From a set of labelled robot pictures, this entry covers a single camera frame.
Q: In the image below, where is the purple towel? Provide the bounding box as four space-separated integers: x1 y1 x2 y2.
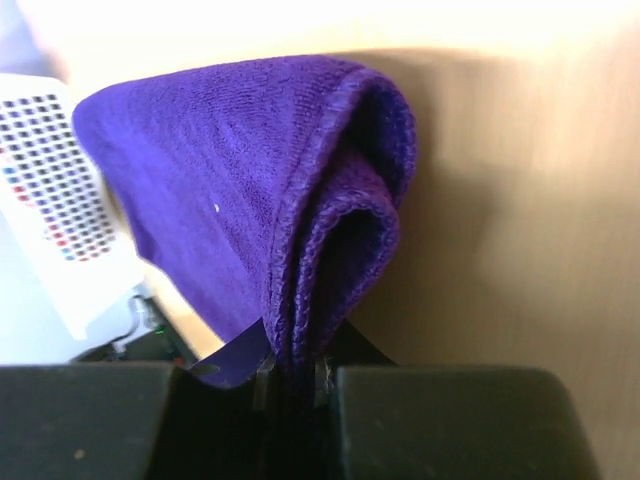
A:
72 55 416 379

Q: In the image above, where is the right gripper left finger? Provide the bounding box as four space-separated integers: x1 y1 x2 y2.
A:
0 319 276 480

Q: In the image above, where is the white plastic basket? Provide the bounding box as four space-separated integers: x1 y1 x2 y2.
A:
1 73 143 340

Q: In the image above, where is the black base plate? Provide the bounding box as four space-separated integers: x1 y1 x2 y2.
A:
70 295 198 369

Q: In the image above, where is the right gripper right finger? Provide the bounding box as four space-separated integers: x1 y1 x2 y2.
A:
324 322 600 479

